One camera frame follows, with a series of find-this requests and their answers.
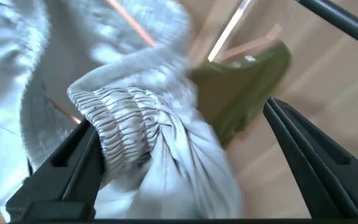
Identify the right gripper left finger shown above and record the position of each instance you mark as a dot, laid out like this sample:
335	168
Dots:
48	193

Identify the black clothes rack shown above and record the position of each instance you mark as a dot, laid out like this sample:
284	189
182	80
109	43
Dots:
346	21

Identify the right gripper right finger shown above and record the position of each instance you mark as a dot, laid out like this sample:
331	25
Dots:
328	193

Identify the pink clothes hanger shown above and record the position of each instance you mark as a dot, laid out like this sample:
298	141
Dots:
132	23
250	46

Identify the green printed t-shirt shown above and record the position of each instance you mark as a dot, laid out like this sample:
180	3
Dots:
238	93

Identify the pale grey garment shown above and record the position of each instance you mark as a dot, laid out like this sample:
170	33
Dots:
73	62

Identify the beige curtain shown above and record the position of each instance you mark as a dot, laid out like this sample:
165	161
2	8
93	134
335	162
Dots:
322	109

